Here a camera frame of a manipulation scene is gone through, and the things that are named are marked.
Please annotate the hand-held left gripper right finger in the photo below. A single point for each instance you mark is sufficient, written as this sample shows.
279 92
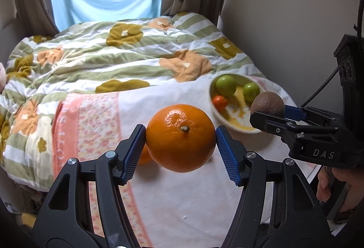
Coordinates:
230 160

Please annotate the green round fruit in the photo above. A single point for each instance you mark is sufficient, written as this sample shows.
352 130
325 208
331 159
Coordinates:
251 91
226 84

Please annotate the floral striped quilt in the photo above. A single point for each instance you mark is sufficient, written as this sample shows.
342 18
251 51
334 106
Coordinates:
99 52

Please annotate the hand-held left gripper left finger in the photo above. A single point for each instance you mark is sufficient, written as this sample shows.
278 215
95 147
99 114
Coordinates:
132 154

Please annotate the thin dark pole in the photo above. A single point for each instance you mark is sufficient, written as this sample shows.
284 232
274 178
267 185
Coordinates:
223 0

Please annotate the person's right hand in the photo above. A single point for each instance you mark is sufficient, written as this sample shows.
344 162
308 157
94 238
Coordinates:
323 185

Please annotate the duck print bowl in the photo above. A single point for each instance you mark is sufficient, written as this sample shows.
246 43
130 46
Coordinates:
236 123

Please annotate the red cherry tomato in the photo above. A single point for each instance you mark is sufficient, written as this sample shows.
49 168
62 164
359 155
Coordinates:
219 102

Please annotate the white towel with pink border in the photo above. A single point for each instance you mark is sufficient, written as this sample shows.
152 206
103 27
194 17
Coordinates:
176 202

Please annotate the brown kiwi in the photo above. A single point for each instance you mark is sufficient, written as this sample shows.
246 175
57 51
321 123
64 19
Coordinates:
267 103

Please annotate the mandarin orange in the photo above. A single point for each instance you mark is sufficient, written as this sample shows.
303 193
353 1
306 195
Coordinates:
176 140
143 157

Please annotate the pink plush toy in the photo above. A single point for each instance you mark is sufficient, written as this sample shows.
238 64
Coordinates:
2 77

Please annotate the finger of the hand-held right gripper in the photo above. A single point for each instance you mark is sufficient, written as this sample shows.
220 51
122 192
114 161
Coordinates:
293 112
270 124

